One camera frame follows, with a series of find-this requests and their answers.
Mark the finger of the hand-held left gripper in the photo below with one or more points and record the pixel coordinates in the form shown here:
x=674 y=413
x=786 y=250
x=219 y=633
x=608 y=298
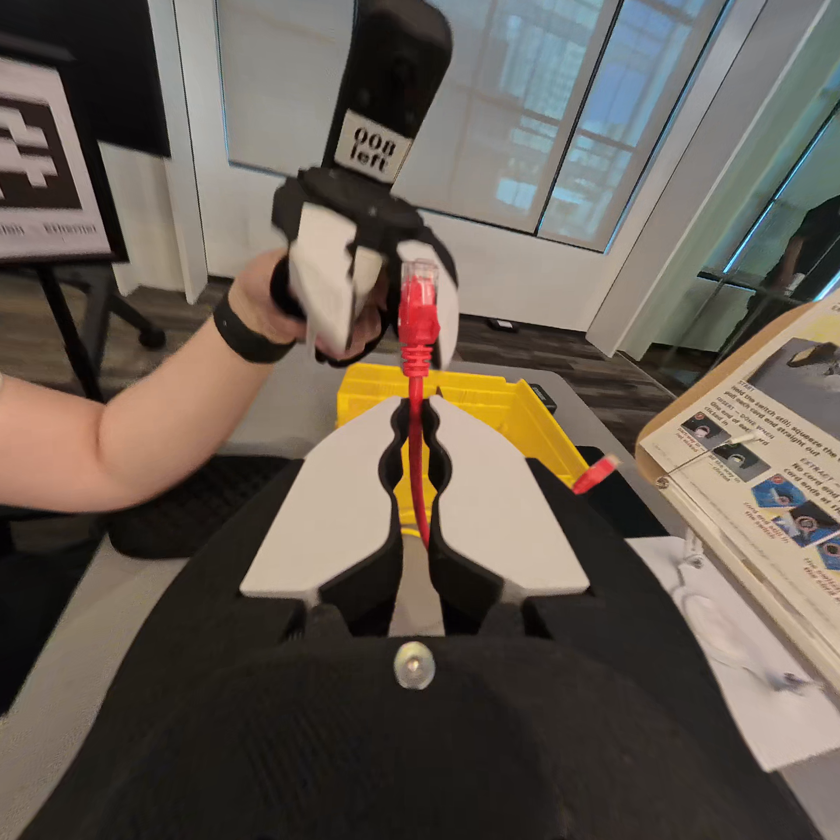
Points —
x=447 y=308
x=325 y=275

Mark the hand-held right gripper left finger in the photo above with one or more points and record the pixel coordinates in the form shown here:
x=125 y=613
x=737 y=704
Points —
x=328 y=518

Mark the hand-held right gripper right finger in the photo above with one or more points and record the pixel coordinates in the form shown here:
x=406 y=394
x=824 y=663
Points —
x=505 y=518

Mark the person's left forearm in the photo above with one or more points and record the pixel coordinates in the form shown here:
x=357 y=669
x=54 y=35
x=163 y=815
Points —
x=131 y=433

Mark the black sign stand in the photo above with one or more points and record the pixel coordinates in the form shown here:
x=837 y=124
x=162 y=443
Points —
x=69 y=328

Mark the black mesh office chair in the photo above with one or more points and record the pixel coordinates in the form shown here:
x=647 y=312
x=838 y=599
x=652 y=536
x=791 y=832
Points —
x=197 y=505

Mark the black computer monitor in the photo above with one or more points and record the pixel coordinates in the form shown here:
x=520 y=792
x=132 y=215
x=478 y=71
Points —
x=98 y=65

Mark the white paper sheet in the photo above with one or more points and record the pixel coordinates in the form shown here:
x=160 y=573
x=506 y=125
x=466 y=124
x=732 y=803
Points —
x=722 y=695

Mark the laminated instruction sheet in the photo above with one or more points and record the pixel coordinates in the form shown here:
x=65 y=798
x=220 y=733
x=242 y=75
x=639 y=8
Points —
x=768 y=472

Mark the person's dark pants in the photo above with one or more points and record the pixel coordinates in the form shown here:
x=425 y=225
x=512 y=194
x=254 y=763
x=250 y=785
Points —
x=39 y=604

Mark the black and white marker sign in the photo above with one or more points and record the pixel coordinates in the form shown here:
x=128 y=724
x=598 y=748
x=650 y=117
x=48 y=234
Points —
x=46 y=164

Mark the person's left hand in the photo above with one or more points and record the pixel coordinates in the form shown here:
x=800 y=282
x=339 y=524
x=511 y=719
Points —
x=262 y=295

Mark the yellow plastic bin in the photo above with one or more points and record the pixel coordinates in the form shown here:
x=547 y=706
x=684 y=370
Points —
x=485 y=400

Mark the large glass window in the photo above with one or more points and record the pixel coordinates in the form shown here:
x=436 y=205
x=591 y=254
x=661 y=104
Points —
x=472 y=111

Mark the black wristband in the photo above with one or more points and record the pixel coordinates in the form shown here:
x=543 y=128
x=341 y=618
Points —
x=246 y=341

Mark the small black box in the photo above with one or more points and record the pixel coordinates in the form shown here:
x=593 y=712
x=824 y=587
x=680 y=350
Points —
x=543 y=397

